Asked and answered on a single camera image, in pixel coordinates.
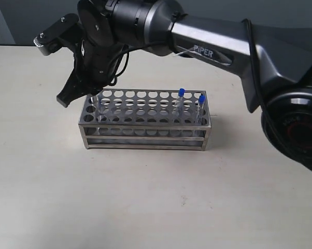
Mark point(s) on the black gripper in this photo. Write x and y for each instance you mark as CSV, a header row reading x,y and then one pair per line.
x,y
93,68

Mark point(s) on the blue-capped test tube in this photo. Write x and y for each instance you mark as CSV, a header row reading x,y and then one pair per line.
x,y
179,103
200,109
97,102

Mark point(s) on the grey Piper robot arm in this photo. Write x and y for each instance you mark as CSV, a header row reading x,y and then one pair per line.
x,y
274,64

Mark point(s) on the stainless steel test tube rack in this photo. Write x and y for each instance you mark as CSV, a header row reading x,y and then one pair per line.
x,y
144,119

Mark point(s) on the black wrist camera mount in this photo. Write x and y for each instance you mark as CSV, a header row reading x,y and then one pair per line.
x,y
64,33

